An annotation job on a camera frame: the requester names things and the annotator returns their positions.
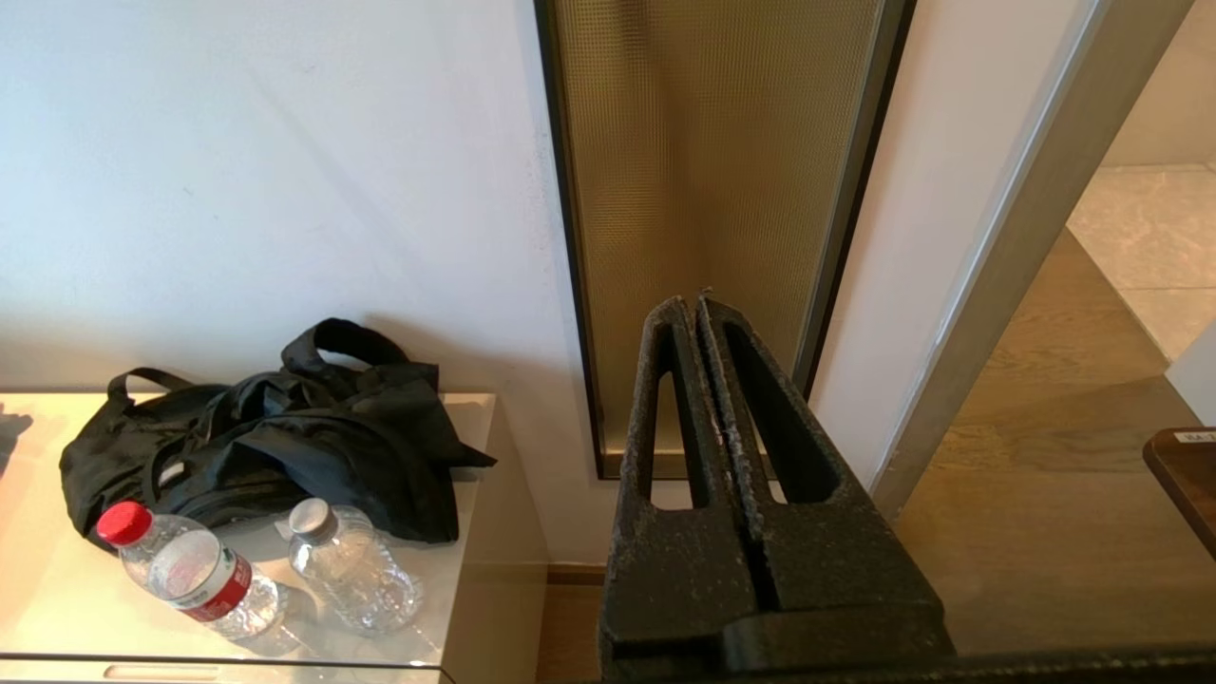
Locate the beige glossy cabinet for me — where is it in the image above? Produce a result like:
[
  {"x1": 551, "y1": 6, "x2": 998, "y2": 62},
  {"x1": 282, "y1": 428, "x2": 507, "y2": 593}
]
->
[{"x1": 0, "y1": 389, "x2": 551, "y2": 684}]

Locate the bronze glass panel black frame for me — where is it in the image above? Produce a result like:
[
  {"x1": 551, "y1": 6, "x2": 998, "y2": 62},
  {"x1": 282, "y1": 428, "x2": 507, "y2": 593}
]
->
[{"x1": 534, "y1": 0, "x2": 919, "y2": 481}]

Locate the clear water bottle silver cap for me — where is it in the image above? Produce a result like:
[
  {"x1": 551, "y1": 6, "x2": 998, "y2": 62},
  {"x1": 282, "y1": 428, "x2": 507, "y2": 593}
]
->
[{"x1": 285, "y1": 498, "x2": 425, "y2": 637}]

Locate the clear water bottle red cap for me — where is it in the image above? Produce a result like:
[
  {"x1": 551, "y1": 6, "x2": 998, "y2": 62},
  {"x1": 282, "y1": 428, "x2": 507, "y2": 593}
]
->
[{"x1": 95, "y1": 502, "x2": 288, "y2": 640}]

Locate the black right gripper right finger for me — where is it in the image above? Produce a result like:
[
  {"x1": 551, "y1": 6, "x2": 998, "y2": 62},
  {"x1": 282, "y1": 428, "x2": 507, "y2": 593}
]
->
[{"x1": 696, "y1": 296, "x2": 957, "y2": 672}]

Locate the dark brown wooden table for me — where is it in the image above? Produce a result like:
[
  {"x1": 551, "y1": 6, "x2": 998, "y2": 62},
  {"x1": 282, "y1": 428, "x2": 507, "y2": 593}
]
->
[{"x1": 1144, "y1": 427, "x2": 1216, "y2": 561}]

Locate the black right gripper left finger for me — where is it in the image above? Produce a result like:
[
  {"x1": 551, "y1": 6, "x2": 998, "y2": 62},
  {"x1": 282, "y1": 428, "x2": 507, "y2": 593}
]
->
[{"x1": 598, "y1": 295, "x2": 782, "y2": 683}]

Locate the crumpled black fabric bag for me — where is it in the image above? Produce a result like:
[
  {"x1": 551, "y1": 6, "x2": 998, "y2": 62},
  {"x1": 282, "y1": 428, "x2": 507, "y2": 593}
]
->
[{"x1": 59, "y1": 318, "x2": 498, "y2": 554}]

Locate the grey metal door frame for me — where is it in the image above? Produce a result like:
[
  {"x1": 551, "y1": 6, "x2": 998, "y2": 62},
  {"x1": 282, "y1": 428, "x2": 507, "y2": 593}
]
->
[{"x1": 869, "y1": 0, "x2": 1198, "y2": 521}]

